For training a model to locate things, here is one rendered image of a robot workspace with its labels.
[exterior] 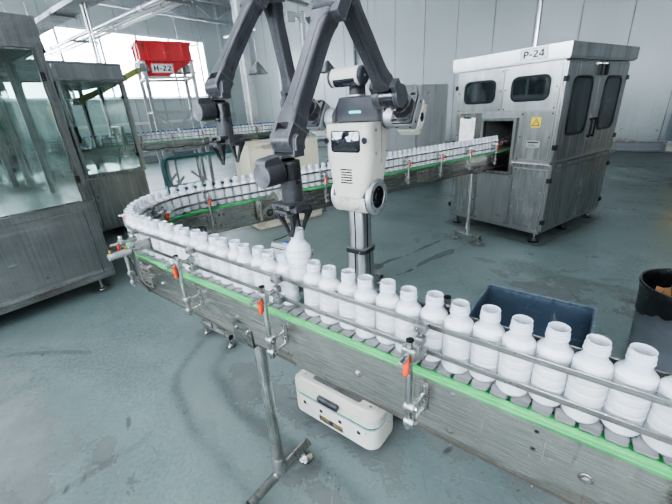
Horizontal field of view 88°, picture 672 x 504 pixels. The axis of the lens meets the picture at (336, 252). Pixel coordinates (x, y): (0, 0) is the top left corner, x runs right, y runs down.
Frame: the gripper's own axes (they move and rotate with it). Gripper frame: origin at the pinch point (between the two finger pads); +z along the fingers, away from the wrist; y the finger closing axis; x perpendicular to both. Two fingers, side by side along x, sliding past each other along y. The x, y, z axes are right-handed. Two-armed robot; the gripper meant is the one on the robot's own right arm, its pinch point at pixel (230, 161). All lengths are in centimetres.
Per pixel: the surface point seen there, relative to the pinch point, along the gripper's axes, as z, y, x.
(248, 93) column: -67, -686, -793
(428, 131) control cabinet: 41, -625, -192
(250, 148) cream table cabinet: 29, -234, -272
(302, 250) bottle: 20, 16, 47
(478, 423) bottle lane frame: 47, 21, 99
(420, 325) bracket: 28, 21, 85
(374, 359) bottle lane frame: 42, 21, 73
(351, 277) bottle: 24, 16, 63
